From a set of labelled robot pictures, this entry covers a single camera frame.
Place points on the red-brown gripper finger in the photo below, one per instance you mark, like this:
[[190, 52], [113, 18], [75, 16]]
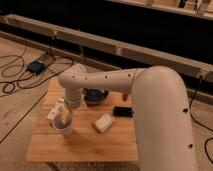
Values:
[[83, 103]]

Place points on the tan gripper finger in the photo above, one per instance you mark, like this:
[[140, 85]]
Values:
[[64, 115]]

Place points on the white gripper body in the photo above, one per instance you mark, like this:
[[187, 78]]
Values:
[[72, 98]]

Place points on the white ceramic cup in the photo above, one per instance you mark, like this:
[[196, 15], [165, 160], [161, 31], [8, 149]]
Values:
[[63, 128]]

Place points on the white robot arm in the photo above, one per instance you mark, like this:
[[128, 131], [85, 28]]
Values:
[[161, 114]]

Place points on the dark ceramic bowl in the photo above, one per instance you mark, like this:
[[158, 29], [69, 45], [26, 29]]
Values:
[[94, 96]]

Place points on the white plastic bottle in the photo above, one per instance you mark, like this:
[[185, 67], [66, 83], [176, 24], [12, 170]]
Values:
[[56, 109]]

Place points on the cream rectangular sponge block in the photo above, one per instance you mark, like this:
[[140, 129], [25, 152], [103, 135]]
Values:
[[103, 122]]

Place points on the black rectangular box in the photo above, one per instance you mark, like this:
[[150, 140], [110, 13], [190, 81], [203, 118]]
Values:
[[122, 111]]

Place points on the wooden table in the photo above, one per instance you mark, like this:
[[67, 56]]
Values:
[[84, 144]]

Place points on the black power adapter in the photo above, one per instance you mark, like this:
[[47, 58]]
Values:
[[35, 67]]

